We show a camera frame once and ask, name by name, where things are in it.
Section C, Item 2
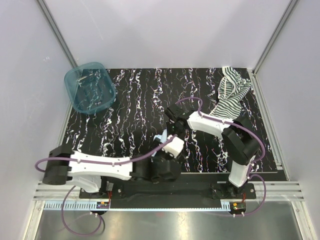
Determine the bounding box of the light blue towel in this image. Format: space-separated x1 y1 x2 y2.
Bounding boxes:
153 129 168 144

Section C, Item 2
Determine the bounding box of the black white striped towel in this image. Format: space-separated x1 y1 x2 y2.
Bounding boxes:
210 66 252 120

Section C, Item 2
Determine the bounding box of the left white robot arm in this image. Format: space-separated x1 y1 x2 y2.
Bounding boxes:
42 144 183 198

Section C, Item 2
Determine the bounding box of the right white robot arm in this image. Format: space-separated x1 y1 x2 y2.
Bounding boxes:
165 108 266 199

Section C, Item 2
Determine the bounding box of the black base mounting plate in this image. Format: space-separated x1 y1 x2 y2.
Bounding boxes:
79 173 257 200

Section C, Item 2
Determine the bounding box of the teal transparent plastic bin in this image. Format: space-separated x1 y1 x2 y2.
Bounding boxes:
64 62 117 115

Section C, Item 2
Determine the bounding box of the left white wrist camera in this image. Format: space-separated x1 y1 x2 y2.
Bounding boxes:
162 135 185 158

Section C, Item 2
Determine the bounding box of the white slotted cable duct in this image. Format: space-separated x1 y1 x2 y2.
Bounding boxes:
43 200 231 212

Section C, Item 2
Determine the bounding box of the right aluminium frame post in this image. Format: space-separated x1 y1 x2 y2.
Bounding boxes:
252 0 299 76

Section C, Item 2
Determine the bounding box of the aluminium frame post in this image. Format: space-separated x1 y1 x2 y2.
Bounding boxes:
252 0 299 76
35 0 78 68

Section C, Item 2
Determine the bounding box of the left aluminium frame post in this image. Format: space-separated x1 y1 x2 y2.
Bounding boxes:
35 0 78 68

